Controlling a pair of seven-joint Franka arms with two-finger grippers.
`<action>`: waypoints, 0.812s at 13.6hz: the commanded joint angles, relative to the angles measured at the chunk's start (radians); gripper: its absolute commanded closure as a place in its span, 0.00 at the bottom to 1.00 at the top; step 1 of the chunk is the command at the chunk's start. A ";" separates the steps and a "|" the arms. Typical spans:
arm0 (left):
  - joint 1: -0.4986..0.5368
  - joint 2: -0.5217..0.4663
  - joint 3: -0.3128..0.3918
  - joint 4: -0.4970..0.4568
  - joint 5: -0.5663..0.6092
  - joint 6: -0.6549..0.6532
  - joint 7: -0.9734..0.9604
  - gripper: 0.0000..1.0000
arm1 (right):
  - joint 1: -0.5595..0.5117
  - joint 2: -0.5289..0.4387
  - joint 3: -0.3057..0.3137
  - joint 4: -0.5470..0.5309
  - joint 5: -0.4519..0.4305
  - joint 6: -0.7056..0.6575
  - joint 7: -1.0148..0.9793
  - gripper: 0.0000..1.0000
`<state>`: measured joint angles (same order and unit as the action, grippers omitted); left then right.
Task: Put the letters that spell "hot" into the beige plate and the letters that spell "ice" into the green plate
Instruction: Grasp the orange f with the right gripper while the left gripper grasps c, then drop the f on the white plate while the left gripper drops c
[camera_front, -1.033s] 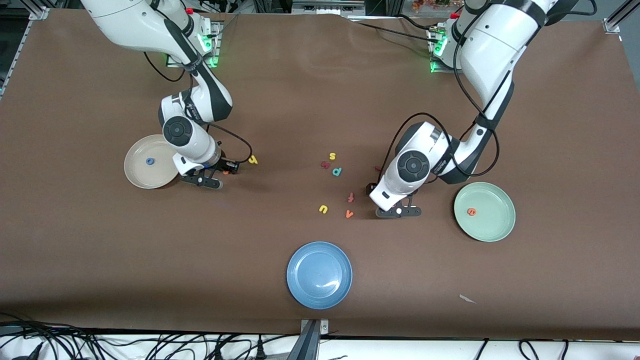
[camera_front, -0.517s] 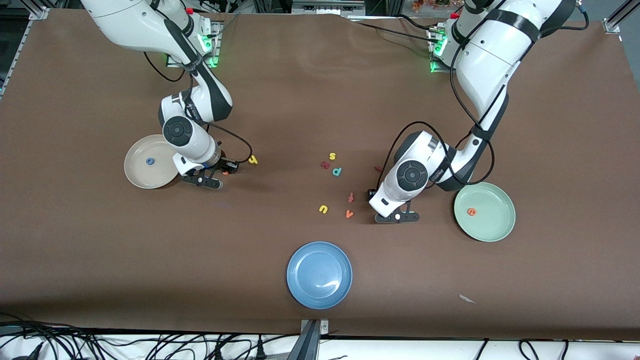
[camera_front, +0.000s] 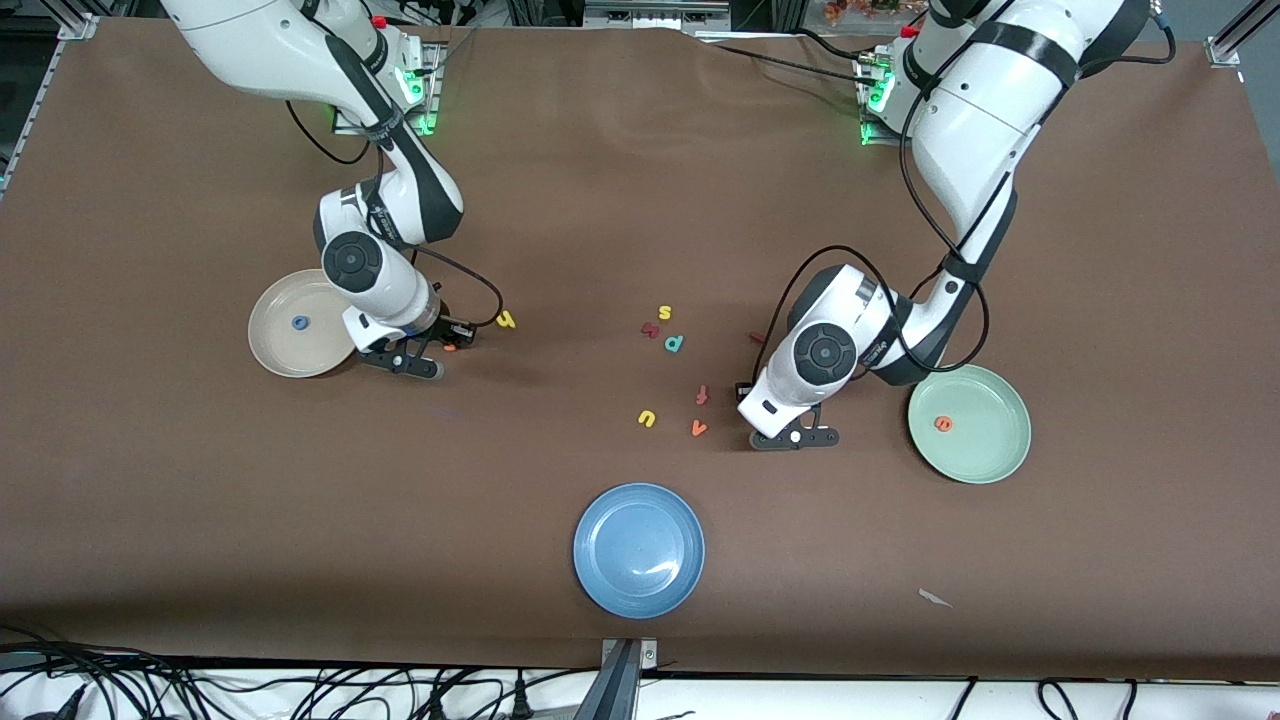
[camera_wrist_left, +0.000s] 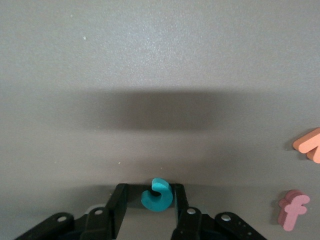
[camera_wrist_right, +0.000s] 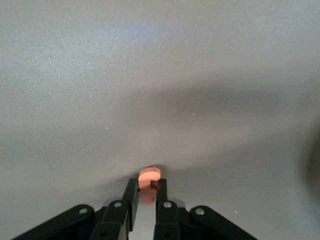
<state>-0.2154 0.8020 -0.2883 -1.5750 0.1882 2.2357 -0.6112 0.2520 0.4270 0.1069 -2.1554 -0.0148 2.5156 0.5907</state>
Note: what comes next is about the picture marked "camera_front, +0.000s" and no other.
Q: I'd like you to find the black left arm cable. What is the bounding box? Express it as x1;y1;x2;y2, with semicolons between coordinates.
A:
765;0;1179;373

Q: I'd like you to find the brown table cover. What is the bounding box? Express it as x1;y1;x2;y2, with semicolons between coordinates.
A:
0;15;1280;683

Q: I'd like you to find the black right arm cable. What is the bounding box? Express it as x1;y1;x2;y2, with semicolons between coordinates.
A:
283;98;504;329

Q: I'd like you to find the black cable on table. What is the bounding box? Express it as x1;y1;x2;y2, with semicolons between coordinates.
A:
790;27;873;61
700;40;863;79

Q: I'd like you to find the blue plate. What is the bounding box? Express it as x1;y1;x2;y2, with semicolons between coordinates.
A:
573;483;706;620

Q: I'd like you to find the green plate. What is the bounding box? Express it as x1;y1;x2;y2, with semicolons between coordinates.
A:
907;363;1032;485

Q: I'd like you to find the grey metal mount post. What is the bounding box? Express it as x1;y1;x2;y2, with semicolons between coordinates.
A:
598;638;661;720

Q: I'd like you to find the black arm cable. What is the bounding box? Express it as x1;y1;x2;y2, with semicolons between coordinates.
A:
765;0;1179;373
283;98;504;329

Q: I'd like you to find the brown beige plate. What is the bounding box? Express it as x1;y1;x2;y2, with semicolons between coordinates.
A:
248;269;359;379

